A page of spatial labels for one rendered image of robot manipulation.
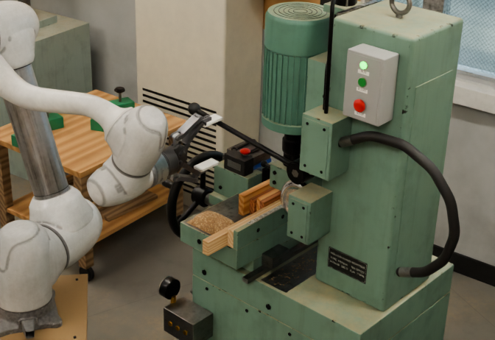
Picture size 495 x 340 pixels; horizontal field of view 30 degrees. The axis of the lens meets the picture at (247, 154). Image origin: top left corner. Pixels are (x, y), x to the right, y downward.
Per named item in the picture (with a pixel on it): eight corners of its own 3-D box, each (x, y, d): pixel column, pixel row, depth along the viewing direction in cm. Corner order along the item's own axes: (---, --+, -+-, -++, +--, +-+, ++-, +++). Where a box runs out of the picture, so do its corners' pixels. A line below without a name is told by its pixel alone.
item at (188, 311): (183, 318, 270) (182, 295, 267) (213, 335, 263) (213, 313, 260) (161, 330, 265) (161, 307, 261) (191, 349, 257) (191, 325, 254)
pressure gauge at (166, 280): (174, 295, 268) (173, 271, 265) (183, 301, 266) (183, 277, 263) (158, 305, 264) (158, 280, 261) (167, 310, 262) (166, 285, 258)
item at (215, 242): (353, 171, 280) (354, 159, 278) (359, 173, 278) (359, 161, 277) (202, 253, 235) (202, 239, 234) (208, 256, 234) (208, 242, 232)
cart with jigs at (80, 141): (100, 188, 455) (94, 66, 427) (189, 226, 425) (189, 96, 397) (-6, 242, 407) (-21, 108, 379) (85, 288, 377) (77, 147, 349)
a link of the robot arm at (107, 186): (148, 200, 233) (164, 168, 224) (100, 222, 223) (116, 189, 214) (122, 169, 237) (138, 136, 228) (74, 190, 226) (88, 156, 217)
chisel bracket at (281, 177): (284, 182, 261) (286, 155, 257) (324, 199, 253) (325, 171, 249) (267, 191, 256) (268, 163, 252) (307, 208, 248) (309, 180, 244)
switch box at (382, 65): (357, 107, 216) (362, 42, 209) (392, 119, 210) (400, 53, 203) (341, 115, 212) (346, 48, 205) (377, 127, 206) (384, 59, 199)
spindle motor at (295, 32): (289, 105, 258) (295, -4, 244) (340, 123, 247) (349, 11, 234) (247, 123, 246) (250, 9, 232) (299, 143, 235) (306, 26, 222)
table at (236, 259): (292, 160, 298) (294, 143, 296) (370, 192, 280) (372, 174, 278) (155, 229, 257) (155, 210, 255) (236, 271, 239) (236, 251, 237)
